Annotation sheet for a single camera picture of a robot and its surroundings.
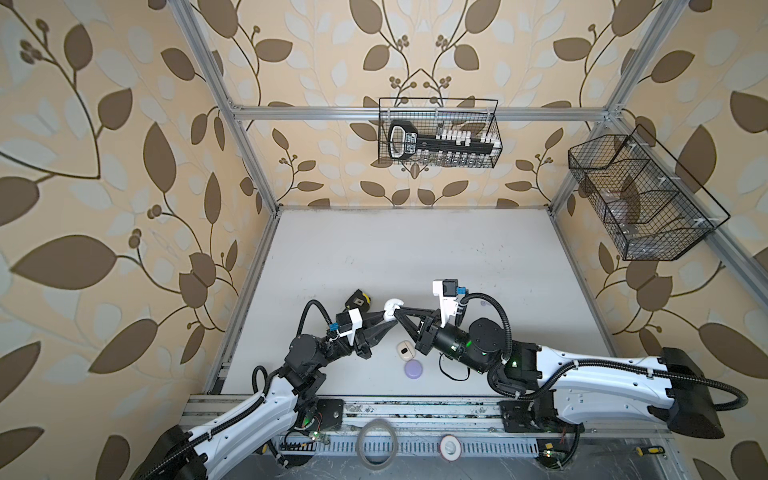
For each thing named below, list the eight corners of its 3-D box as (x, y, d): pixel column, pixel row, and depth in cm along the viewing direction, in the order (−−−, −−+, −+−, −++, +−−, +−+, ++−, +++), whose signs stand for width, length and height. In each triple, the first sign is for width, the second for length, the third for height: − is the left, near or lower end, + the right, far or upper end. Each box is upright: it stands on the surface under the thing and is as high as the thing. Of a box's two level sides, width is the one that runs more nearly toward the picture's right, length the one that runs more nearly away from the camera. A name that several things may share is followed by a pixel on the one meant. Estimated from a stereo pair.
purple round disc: (404, 379, 83) (404, 377, 81) (404, 361, 86) (404, 359, 84) (422, 379, 83) (423, 377, 81) (421, 361, 86) (422, 359, 84)
